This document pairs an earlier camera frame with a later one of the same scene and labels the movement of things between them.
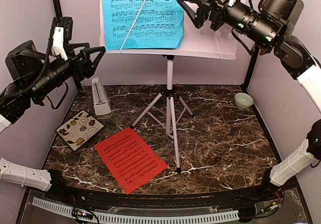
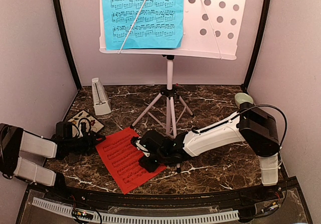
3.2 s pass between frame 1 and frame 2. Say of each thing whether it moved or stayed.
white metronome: stayed
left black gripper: moved
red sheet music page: stayed
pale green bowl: stayed
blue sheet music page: stayed
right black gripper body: moved
